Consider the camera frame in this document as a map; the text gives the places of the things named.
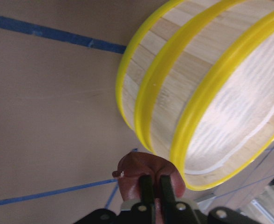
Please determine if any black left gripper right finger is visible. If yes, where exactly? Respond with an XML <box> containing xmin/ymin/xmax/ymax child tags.
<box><xmin>160</xmin><ymin>175</ymin><xmax>176</xmax><ymax>205</ymax></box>

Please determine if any brown bun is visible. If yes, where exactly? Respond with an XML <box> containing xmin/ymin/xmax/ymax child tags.
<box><xmin>112</xmin><ymin>152</ymin><xmax>185</xmax><ymax>224</ymax></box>

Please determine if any yellow rimmed steamer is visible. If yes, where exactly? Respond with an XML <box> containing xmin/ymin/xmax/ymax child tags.
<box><xmin>115</xmin><ymin>0</ymin><xmax>212</xmax><ymax>131</ymax></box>
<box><xmin>134</xmin><ymin>0</ymin><xmax>274</xmax><ymax>190</ymax></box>

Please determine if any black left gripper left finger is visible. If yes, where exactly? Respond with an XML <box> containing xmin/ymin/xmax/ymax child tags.
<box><xmin>139</xmin><ymin>175</ymin><xmax>155</xmax><ymax>209</ymax></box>

